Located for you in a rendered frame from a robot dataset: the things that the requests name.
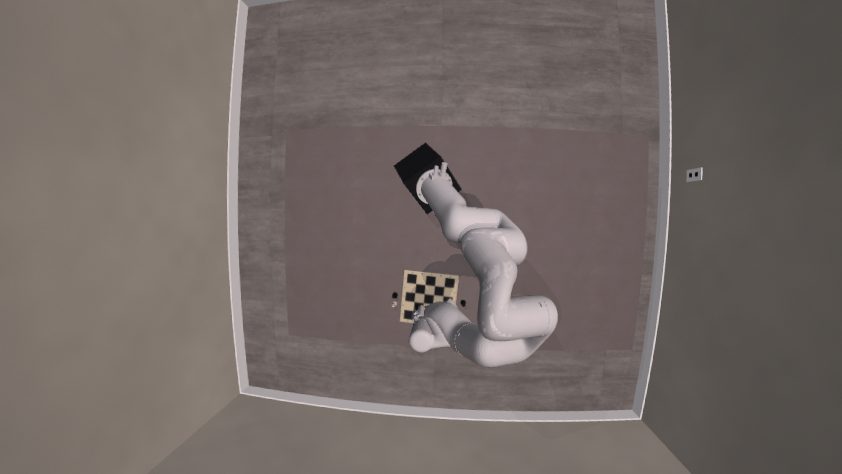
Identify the black and cream chessboard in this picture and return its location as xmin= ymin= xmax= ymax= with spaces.
xmin=400 ymin=270 xmax=459 ymax=323

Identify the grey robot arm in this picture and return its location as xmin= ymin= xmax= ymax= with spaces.
xmin=409 ymin=162 xmax=558 ymax=367

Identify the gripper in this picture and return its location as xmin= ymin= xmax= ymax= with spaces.
xmin=412 ymin=303 xmax=426 ymax=323

